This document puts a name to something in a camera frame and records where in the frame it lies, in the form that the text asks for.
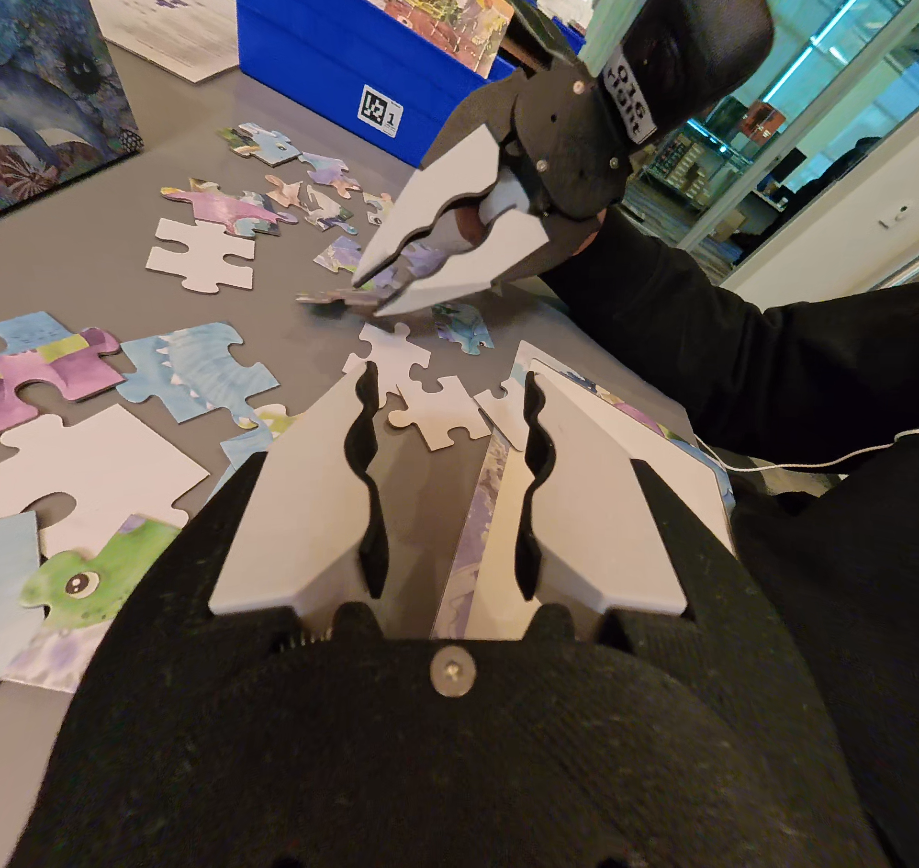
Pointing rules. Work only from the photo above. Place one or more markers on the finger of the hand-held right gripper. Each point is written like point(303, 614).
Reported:
point(438, 186)
point(488, 265)

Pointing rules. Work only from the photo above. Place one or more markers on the person's right hand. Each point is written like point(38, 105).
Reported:
point(472, 229)

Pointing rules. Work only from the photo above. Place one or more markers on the blue dinosaur head jigsaw piece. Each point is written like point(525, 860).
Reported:
point(463, 329)

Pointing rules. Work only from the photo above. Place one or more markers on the puzzle tray with painted border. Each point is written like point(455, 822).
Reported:
point(502, 559)

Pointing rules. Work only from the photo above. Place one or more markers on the printed paper sheet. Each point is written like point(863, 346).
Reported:
point(165, 28)

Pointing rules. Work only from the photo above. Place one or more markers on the illustrated puzzle box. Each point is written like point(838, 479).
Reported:
point(50, 92)

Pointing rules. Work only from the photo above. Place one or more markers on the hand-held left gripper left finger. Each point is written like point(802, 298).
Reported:
point(301, 523)

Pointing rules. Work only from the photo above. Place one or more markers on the blue plastic bin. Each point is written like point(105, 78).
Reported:
point(571, 38)
point(301, 42)

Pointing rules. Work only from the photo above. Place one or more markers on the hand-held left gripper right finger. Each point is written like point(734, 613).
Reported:
point(603, 530)

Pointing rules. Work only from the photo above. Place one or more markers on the purple grey jigsaw piece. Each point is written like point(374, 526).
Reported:
point(337, 299)

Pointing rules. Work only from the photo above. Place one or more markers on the person's right forearm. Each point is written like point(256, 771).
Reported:
point(682, 344)

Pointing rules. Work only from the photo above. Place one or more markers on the pile of jigsaw pieces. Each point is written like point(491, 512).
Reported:
point(201, 257)

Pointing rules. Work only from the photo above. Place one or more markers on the dark storage shelf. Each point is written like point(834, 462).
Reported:
point(682, 164)

